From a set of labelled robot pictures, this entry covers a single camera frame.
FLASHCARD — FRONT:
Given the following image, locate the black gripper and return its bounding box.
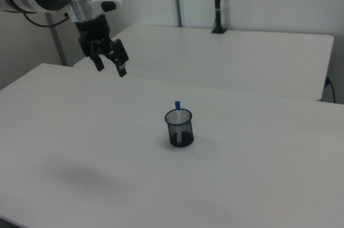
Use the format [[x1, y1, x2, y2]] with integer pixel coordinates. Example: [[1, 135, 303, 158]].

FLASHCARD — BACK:
[[74, 13, 130, 78]]

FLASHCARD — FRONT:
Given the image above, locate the white marker with blue cap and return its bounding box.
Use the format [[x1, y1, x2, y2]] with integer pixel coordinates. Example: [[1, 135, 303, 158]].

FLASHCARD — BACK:
[[174, 100, 182, 143]]

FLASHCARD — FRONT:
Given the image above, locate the black mesh pen cup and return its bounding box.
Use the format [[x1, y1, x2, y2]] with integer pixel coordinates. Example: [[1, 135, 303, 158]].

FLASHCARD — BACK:
[[164, 108, 195, 149]]

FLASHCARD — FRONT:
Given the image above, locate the slanted aluminium frame post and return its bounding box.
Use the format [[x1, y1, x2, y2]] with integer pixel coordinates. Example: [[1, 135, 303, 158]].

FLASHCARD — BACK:
[[45, 12, 68, 67]]

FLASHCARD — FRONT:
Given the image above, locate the black wall power cable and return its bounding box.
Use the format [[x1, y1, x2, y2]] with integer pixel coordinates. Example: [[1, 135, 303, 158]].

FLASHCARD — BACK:
[[325, 76, 336, 103]]

